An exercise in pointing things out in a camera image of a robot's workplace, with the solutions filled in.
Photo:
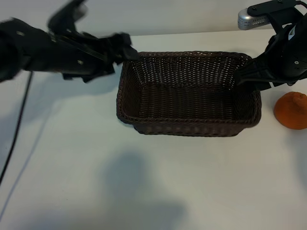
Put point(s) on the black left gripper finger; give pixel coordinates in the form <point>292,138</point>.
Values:
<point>120,42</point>
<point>126,55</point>

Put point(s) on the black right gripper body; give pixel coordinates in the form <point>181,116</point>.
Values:
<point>290,57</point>

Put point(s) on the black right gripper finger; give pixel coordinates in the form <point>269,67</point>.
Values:
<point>255,70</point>
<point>265,85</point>

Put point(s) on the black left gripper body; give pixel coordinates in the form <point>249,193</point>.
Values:
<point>60,55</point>

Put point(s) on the orange fruit with knobbly stem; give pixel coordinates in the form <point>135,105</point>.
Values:
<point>291,112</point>

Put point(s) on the dark brown wicker basket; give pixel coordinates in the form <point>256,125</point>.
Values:
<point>187,103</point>

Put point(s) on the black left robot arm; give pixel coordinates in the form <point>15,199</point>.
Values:
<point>9,50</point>

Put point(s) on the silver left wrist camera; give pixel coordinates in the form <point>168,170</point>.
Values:
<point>64,16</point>

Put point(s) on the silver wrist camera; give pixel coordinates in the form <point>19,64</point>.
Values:
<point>64,16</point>
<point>249,18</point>

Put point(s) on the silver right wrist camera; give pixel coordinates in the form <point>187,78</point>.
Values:
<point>249,18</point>

